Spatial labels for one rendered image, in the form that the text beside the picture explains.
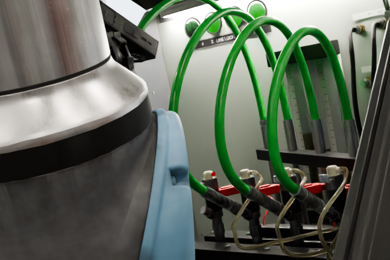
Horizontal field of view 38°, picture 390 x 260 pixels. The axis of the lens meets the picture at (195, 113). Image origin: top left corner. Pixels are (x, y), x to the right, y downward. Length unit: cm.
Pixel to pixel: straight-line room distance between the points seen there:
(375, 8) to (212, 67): 40
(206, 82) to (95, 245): 109
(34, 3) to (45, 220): 9
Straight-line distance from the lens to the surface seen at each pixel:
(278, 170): 75
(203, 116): 136
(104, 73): 28
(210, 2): 107
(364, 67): 113
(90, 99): 26
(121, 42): 68
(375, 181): 75
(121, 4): 629
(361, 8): 113
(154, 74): 138
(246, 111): 128
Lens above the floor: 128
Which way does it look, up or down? 4 degrees down
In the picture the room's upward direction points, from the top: 11 degrees counter-clockwise
